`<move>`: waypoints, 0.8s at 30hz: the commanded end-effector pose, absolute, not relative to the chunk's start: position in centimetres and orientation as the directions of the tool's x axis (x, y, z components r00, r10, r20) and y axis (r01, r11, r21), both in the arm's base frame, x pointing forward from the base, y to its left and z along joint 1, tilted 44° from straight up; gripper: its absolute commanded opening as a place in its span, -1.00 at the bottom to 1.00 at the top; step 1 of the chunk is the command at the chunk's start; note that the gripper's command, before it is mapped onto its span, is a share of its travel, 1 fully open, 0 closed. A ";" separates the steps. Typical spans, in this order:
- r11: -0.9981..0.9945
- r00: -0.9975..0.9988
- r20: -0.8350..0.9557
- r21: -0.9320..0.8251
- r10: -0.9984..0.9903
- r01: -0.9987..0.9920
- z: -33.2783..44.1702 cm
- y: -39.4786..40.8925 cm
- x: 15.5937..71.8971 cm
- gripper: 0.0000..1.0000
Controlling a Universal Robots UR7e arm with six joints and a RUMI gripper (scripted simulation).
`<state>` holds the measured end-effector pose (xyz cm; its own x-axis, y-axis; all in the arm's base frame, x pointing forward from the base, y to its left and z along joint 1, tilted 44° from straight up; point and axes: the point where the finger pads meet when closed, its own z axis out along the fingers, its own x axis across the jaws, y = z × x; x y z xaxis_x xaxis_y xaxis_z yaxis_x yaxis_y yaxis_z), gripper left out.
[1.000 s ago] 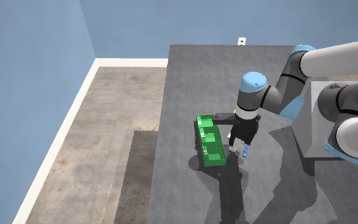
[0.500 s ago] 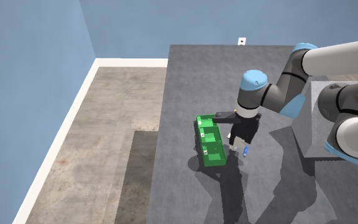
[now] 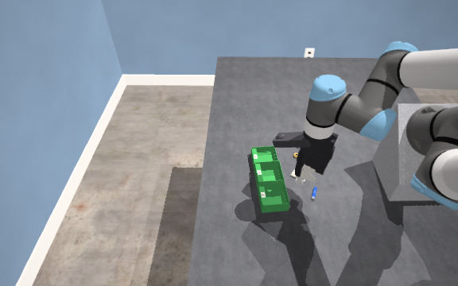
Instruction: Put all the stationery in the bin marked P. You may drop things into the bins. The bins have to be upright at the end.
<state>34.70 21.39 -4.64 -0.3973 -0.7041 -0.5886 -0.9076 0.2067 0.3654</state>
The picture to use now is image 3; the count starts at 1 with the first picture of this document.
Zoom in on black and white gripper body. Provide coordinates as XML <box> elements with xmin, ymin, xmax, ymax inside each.
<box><xmin>297</xmin><ymin>131</ymin><xmax>339</xmax><ymax>175</ymax></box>

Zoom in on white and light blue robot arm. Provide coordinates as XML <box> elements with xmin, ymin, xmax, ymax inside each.
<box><xmin>273</xmin><ymin>41</ymin><xmax>458</xmax><ymax>210</ymax></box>

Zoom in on green three-compartment bin rack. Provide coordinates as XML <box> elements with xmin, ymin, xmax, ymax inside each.
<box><xmin>251</xmin><ymin>146</ymin><xmax>289</xmax><ymax>213</ymax></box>

